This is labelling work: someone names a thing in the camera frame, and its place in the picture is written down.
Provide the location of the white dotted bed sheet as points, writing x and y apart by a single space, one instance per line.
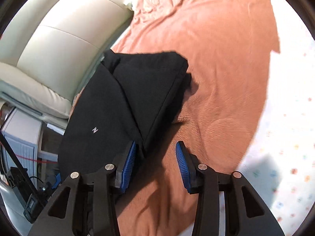
290 127

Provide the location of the orange blanket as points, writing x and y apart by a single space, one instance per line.
221 66

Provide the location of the cream padded headboard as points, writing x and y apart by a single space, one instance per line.
61 54

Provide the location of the black box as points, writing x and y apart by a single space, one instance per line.
16 178

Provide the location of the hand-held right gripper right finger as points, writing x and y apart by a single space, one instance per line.
183 167

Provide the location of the white drawer cabinet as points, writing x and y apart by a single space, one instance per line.
22 132

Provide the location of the black button shirt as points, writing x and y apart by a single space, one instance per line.
110 108

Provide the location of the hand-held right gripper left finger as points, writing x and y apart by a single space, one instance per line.
129 162

